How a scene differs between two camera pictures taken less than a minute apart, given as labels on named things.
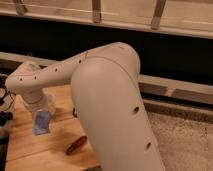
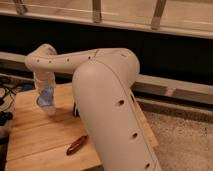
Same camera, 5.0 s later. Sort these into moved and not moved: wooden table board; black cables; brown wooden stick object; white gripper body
Moved: white gripper body
Not moved: wooden table board; brown wooden stick object; black cables
